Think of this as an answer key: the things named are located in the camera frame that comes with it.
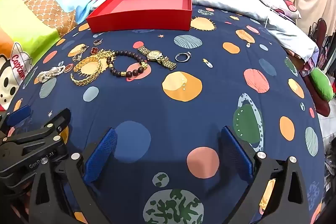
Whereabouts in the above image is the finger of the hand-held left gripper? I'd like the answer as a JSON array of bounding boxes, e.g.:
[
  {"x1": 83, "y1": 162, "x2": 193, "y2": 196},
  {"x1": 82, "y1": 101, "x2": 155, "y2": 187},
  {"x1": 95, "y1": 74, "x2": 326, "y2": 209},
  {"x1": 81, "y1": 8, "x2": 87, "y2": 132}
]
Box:
[
  {"x1": 0, "y1": 105, "x2": 32, "y2": 135},
  {"x1": 37, "y1": 108, "x2": 72, "y2": 136}
]

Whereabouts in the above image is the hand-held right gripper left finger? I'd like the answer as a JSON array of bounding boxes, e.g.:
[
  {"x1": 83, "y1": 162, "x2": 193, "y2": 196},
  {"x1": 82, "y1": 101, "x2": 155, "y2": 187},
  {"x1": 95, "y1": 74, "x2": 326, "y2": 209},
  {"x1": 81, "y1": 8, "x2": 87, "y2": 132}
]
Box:
[{"x1": 30, "y1": 127, "x2": 118, "y2": 224}]

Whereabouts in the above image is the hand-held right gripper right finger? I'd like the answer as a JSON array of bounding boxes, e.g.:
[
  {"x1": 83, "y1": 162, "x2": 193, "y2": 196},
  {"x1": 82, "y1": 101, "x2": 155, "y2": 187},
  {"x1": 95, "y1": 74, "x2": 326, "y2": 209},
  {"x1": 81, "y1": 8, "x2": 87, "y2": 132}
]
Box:
[{"x1": 221, "y1": 126, "x2": 310, "y2": 224}]

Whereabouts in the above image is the gold chain bracelet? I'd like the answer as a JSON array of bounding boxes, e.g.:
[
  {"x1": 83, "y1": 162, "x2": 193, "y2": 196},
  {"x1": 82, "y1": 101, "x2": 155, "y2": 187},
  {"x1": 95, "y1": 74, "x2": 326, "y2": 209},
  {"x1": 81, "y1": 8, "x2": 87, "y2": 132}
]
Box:
[{"x1": 70, "y1": 56, "x2": 103, "y2": 86}]

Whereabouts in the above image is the pearl bracelet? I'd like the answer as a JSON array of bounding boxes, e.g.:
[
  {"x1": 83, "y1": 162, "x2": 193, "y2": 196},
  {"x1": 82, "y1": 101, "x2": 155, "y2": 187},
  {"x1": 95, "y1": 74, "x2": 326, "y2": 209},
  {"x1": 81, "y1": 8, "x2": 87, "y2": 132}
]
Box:
[{"x1": 37, "y1": 66, "x2": 65, "y2": 83}]

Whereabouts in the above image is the gold hoop earring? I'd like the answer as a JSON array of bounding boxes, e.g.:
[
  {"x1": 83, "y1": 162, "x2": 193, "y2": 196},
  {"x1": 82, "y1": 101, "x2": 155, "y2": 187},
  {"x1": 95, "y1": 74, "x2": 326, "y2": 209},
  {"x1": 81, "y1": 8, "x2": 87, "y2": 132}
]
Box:
[{"x1": 72, "y1": 46, "x2": 90, "y2": 62}]

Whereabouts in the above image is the dark beaded bracelet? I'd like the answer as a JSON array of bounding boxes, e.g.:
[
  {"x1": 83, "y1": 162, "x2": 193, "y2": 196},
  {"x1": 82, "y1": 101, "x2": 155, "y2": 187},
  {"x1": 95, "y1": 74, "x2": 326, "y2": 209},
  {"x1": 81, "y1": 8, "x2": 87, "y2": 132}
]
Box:
[{"x1": 106, "y1": 50, "x2": 148, "y2": 81}]

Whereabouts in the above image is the ring with stone setting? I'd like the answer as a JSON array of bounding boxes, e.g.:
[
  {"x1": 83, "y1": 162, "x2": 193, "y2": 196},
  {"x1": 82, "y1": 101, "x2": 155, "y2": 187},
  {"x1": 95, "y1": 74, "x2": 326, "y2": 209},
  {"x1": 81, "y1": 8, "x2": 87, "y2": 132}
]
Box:
[{"x1": 175, "y1": 51, "x2": 192, "y2": 62}]

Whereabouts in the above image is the gold wrist watch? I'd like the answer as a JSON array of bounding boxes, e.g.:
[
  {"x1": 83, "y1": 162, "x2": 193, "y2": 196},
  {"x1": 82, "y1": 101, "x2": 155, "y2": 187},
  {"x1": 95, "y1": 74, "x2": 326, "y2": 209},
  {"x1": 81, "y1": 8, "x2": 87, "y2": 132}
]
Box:
[{"x1": 137, "y1": 46, "x2": 177, "y2": 71}]

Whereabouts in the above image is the red cardboard box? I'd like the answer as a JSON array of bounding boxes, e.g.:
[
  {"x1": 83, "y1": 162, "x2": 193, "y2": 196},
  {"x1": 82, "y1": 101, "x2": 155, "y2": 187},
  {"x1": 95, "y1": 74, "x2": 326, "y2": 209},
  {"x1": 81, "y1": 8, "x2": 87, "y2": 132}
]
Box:
[{"x1": 86, "y1": 0, "x2": 193, "y2": 33}]

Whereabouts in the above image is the navy planet print bed sheet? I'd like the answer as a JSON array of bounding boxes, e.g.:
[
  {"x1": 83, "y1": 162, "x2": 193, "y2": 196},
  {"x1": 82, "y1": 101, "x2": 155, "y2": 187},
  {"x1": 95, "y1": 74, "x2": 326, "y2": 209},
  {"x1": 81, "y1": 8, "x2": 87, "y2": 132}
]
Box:
[{"x1": 5, "y1": 7, "x2": 326, "y2": 224}]

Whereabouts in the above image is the cartoon monkey blanket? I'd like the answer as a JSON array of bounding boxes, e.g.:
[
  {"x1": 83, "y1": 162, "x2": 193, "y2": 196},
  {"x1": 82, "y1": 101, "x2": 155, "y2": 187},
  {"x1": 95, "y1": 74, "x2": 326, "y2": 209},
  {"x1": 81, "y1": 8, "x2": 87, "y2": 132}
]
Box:
[{"x1": 0, "y1": 0, "x2": 116, "y2": 111}]

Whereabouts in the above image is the green cushion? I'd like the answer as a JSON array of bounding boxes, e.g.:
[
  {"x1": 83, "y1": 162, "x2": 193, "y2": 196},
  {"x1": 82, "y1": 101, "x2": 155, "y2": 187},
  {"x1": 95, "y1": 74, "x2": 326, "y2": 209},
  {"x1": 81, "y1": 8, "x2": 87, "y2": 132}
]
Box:
[{"x1": 310, "y1": 67, "x2": 335, "y2": 101}]

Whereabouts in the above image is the dark metal frame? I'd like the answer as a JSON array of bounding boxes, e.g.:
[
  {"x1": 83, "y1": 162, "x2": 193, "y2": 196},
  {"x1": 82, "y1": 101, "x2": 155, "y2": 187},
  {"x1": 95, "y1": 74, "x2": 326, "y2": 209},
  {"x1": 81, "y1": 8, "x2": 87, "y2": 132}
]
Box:
[{"x1": 308, "y1": 18, "x2": 336, "y2": 56}]

